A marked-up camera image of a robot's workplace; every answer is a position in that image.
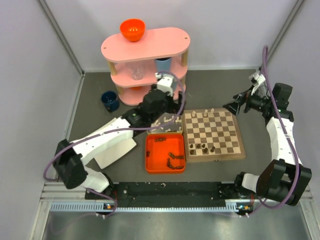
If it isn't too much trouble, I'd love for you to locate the white bishop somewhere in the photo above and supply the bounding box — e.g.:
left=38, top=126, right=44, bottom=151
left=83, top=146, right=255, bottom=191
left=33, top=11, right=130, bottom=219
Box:
left=203, top=109, right=208, bottom=117

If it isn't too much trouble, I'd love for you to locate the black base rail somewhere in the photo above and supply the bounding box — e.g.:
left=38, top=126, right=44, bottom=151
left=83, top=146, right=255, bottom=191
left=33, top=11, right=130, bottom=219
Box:
left=84, top=181, right=256, bottom=208

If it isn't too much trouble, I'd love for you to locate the orange tin box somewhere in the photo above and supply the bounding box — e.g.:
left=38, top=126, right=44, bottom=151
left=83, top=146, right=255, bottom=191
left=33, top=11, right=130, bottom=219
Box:
left=145, top=133, right=186, bottom=174

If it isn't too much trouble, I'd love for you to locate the wooden chess board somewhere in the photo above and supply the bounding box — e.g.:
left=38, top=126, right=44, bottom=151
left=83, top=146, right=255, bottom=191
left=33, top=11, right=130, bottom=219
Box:
left=182, top=108, right=246, bottom=163

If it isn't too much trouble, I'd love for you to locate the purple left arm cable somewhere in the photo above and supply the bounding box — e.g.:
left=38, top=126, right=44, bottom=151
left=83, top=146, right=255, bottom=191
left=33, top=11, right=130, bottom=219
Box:
left=43, top=71, right=187, bottom=221

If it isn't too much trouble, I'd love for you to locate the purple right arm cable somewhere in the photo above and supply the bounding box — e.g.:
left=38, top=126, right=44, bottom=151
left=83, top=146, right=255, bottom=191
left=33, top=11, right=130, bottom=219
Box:
left=257, top=45, right=301, bottom=218

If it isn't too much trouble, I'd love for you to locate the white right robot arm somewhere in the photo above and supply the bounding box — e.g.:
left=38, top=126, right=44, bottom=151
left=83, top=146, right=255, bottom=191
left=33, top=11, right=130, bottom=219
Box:
left=223, top=83, right=312, bottom=206

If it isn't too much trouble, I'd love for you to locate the orange bowl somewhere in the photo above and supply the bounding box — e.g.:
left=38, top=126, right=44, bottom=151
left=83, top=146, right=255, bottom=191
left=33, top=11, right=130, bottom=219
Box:
left=119, top=18, right=146, bottom=42

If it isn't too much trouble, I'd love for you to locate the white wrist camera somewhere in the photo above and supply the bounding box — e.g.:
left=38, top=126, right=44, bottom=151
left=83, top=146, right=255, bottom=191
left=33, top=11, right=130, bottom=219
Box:
left=155, top=72, right=178, bottom=97
left=248, top=70, right=266, bottom=95

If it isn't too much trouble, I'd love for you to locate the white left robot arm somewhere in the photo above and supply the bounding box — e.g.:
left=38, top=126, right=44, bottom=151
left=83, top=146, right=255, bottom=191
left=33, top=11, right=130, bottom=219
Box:
left=50, top=84, right=186, bottom=199

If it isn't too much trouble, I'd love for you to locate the blue cup middle shelf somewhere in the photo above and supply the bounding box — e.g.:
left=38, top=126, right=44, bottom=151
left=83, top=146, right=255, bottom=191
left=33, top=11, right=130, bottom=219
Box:
left=154, top=57, right=172, bottom=72

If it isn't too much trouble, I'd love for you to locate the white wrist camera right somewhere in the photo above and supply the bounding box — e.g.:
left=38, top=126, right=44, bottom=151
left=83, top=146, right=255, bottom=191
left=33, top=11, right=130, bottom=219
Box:
left=248, top=70, right=266, bottom=95

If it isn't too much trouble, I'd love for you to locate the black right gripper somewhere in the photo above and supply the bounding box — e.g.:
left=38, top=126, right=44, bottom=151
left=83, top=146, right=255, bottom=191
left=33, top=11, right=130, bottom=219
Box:
left=222, top=84, right=273, bottom=117

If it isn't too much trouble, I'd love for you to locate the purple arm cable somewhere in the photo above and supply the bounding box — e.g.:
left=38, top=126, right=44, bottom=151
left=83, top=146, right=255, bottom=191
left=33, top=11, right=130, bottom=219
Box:
left=257, top=45, right=301, bottom=218
left=43, top=71, right=187, bottom=221

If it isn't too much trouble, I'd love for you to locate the clear glass cup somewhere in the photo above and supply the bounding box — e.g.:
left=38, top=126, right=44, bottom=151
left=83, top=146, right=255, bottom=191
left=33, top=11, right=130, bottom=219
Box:
left=126, top=61, right=145, bottom=81

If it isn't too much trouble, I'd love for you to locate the dark blue mug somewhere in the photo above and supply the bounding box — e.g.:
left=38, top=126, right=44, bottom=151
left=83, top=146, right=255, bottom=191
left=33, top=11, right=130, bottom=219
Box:
left=100, top=91, right=120, bottom=113

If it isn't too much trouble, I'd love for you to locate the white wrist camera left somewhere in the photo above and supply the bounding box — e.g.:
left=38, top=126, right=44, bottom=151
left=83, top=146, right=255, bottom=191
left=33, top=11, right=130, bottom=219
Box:
left=155, top=72, right=178, bottom=97

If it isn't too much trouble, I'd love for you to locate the white paper sheet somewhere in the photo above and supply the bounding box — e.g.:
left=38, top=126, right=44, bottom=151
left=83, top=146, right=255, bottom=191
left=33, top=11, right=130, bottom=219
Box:
left=94, top=138, right=137, bottom=169

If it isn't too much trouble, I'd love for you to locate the pink three-tier shelf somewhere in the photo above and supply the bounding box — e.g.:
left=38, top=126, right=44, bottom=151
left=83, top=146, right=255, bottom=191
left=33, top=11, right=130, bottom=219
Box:
left=101, top=27, right=191, bottom=106

